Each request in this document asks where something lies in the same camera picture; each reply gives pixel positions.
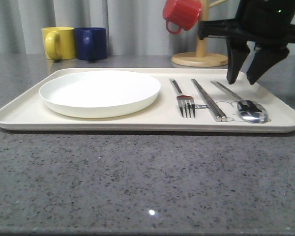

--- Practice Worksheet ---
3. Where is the steel fork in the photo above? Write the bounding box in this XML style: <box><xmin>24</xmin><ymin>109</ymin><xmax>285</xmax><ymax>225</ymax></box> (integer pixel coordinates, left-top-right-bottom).
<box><xmin>170</xmin><ymin>79</ymin><xmax>196</xmax><ymax>118</ymax></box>

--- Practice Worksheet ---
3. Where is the steel spoon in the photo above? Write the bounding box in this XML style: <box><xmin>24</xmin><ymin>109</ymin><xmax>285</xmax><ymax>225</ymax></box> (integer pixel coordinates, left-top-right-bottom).
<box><xmin>210</xmin><ymin>81</ymin><xmax>269</xmax><ymax>123</ymax></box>

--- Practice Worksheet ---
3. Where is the beige rabbit serving tray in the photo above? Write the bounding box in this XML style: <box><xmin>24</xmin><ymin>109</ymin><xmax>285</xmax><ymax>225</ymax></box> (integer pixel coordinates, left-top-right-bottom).
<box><xmin>0</xmin><ymin>68</ymin><xmax>295</xmax><ymax>133</ymax></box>

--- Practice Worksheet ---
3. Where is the wooden mug tree stand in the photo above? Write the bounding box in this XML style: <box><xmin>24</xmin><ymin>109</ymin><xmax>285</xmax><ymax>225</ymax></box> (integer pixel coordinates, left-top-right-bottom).
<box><xmin>171</xmin><ymin>0</ymin><xmax>228</xmax><ymax>67</ymax></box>

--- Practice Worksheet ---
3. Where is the white round plate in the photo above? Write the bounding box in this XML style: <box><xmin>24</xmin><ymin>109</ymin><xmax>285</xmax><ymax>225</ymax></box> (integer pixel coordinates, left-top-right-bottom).
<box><xmin>39</xmin><ymin>70</ymin><xmax>161</xmax><ymax>118</ymax></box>

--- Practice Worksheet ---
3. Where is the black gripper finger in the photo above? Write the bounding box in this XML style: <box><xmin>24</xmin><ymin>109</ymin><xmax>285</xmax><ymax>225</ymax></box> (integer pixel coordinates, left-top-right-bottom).
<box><xmin>226</xmin><ymin>39</ymin><xmax>250</xmax><ymax>84</ymax></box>
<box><xmin>246</xmin><ymin>45</ymin><xmax>290</xmax><ymax>85</ymax></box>

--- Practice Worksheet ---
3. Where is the yellow mug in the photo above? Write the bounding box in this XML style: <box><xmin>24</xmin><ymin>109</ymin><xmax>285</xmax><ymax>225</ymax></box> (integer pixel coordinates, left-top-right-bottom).
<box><xmin>41</xmin><ymin>27</ymin><xmax>76</xmax><ymax>60</ymax></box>

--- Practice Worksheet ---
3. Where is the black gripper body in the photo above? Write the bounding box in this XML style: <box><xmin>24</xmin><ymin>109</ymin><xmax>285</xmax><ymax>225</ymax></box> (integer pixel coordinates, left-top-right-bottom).
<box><xmin>198</xmin><ymin>0</ymin><xmax>295</xmax><ymax>49</ymax></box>

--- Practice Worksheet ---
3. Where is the grey curtain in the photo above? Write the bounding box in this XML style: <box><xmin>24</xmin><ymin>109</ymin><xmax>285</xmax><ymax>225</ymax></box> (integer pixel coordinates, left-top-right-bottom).
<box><xmin>0</xmin><ymin>0</ymin><xmax>295</xmax><ymax>56</ymax></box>

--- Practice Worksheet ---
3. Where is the red mug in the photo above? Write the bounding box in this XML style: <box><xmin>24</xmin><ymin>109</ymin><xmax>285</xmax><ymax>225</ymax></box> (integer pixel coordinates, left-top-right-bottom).
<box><xmin>163</xmin><ymin>0</ymin><xmax>202</xmax><ymax>34</ymax></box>

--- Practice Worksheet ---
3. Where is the dark blue mug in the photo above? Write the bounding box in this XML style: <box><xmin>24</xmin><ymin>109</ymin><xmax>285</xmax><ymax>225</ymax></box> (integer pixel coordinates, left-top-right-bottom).
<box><xmin>73</xmin><ymin>27</ymin><xmax>108</xmax><ymax>60</ymax></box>

